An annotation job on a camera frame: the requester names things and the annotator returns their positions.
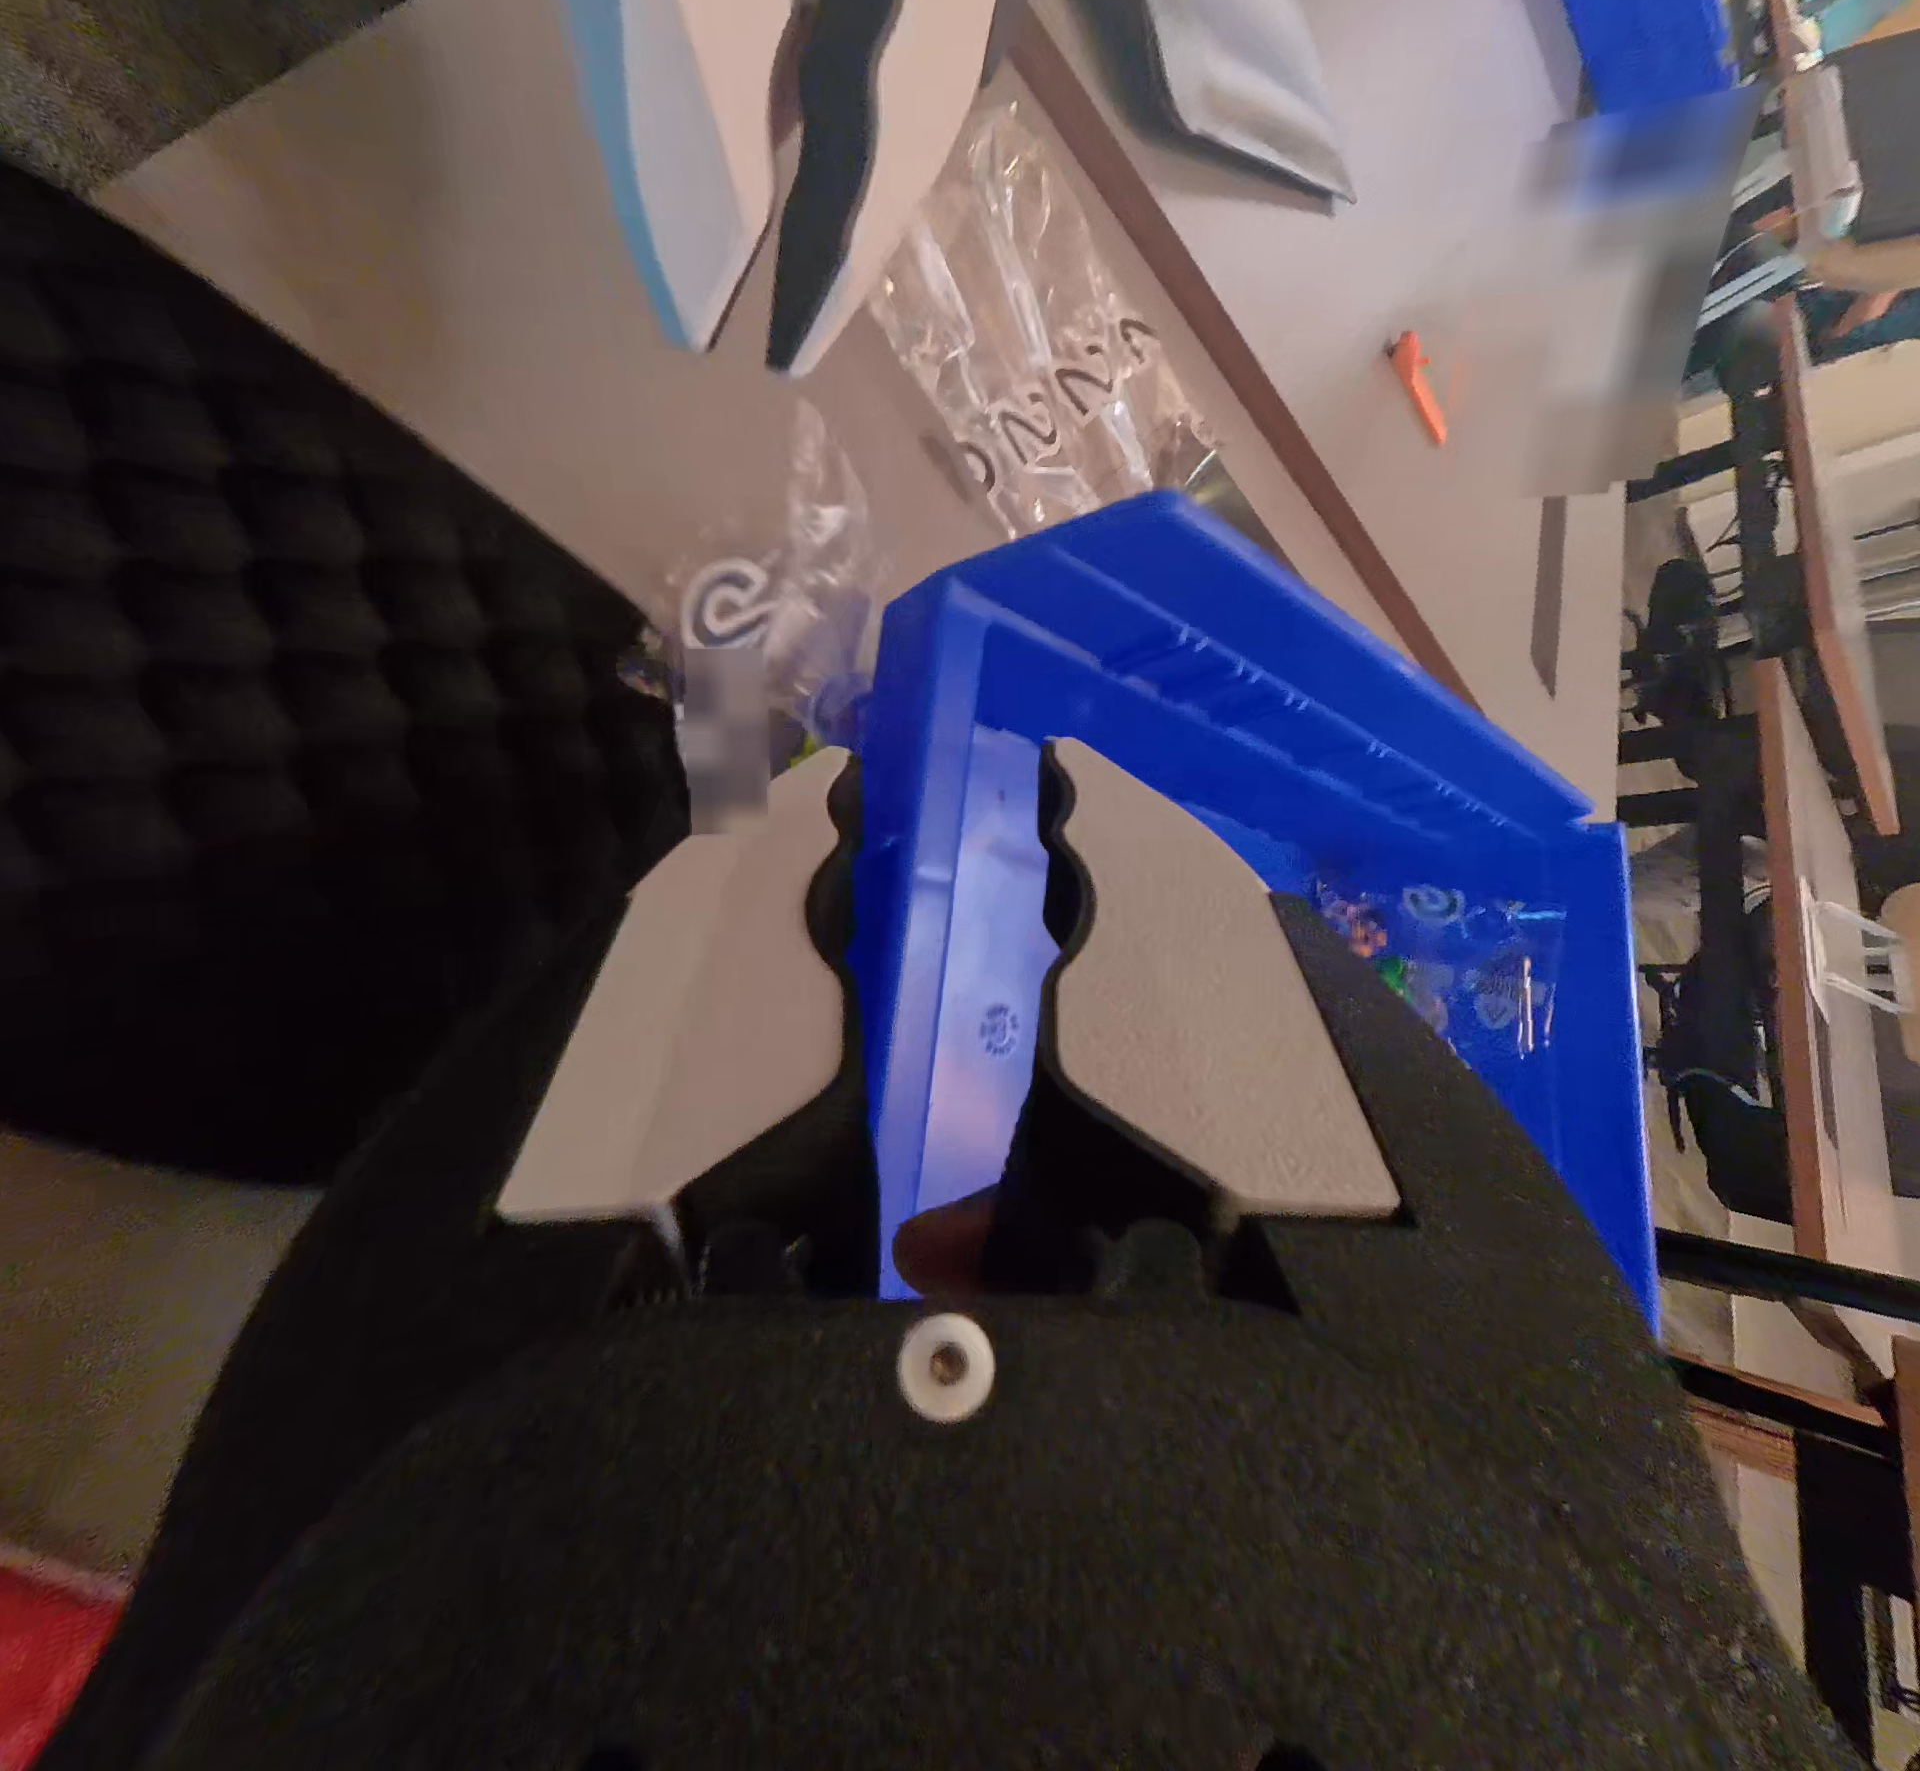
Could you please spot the black egg-crate foam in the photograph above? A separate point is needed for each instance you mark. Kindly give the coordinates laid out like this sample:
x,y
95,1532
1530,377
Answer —
x,y
301,675

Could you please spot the small orange tool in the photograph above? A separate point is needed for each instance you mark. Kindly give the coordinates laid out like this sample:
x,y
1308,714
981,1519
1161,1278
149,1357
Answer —
x,y
1419,385

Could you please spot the clear plastic bag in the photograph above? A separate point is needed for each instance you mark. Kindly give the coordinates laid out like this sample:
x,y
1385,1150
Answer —
x,y
1035,345
794,571

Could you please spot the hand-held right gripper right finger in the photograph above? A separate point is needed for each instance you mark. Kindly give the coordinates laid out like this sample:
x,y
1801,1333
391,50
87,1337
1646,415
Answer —
x,y
1200,1037

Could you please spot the wooden table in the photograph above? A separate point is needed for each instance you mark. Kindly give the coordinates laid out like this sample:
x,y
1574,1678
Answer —
x,y
1823,527

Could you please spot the clear bag of toy bricks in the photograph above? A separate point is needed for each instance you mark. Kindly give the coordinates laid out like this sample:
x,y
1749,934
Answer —
x,y
1463,962

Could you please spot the grey plastic pouch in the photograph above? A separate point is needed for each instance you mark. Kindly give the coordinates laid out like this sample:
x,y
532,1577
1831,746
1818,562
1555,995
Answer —
x,y
1214,32

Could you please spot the grey desk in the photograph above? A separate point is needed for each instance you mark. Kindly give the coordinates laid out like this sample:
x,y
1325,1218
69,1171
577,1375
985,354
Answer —
x,y
449,227
1424,227

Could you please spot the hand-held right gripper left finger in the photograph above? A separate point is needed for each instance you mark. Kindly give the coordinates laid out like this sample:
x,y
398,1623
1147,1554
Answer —
x,y
704,1020

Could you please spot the red heart brick frame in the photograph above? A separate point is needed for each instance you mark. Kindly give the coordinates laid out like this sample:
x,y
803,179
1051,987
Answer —
x,y
54,1666

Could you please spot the black office chair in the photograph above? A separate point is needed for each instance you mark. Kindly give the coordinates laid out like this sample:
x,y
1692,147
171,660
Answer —
x,y
1725,1097

